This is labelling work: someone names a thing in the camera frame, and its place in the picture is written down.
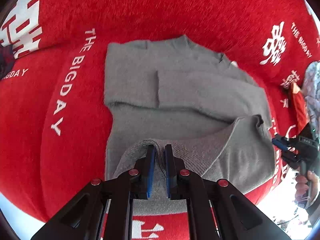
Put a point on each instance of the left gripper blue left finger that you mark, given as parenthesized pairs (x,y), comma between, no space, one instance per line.
(103,209)

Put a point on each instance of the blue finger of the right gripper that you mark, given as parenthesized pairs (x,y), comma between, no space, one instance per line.
(283,143)
(292,159)

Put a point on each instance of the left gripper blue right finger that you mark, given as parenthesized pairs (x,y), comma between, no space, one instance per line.
(216,209)

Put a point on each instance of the grey knit sweater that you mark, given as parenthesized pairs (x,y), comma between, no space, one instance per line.
(176,92)

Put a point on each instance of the right hand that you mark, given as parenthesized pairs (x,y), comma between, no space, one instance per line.
(309,185)

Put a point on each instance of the red pillow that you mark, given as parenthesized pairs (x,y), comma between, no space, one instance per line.
(299,104)

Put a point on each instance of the pale floral quilt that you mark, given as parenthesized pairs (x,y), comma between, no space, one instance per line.
(310,92)

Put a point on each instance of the dark plaid cloth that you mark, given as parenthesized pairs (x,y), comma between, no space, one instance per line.
(7,60)

